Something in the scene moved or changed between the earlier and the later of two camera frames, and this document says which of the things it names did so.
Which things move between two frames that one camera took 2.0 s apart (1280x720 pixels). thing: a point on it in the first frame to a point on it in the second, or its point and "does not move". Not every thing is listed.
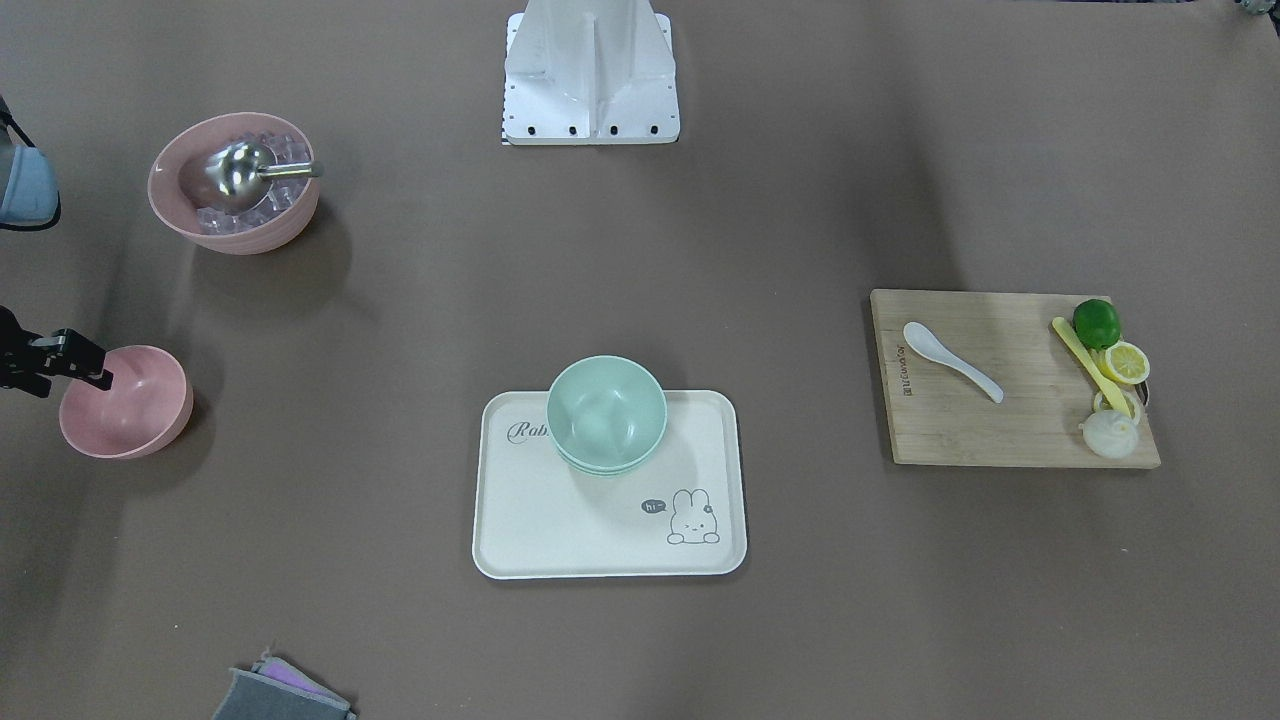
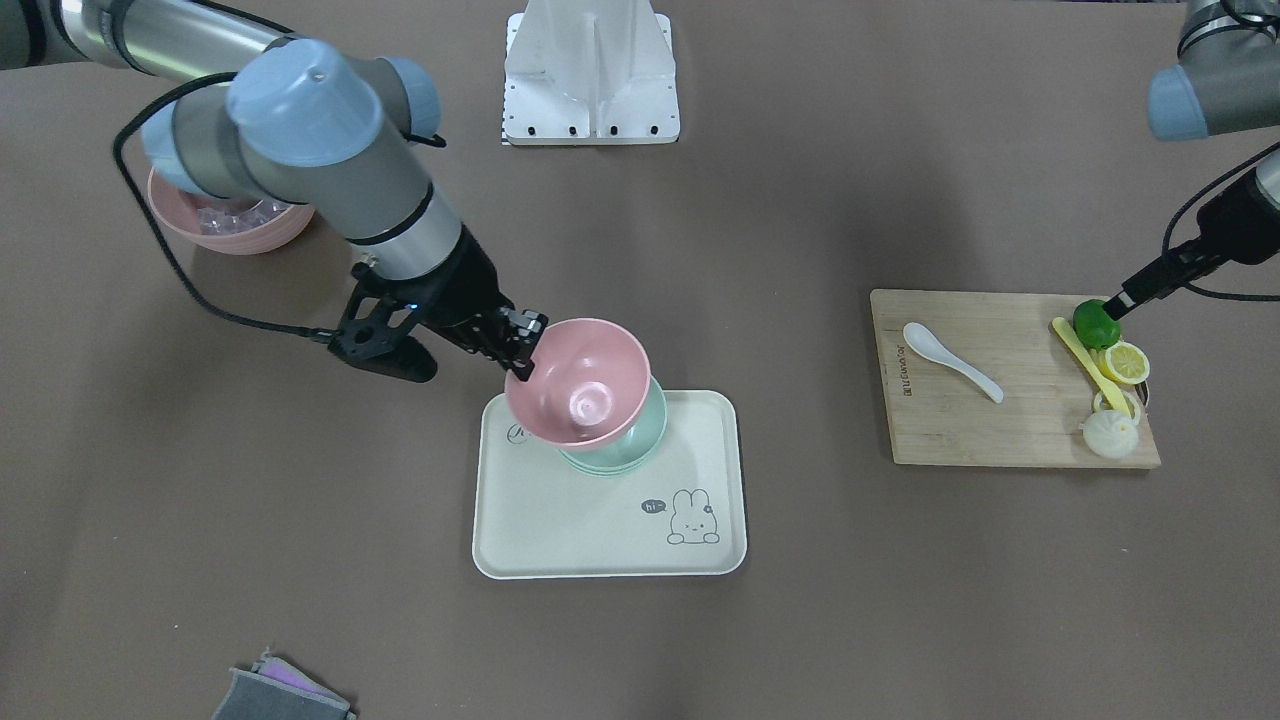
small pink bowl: [146, 410] to [590, 379]
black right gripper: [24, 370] to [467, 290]
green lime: [1096, 323] does not move
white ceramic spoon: [928, 345] does not move
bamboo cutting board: [934, 415] does not move
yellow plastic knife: [1110, 385] does not move
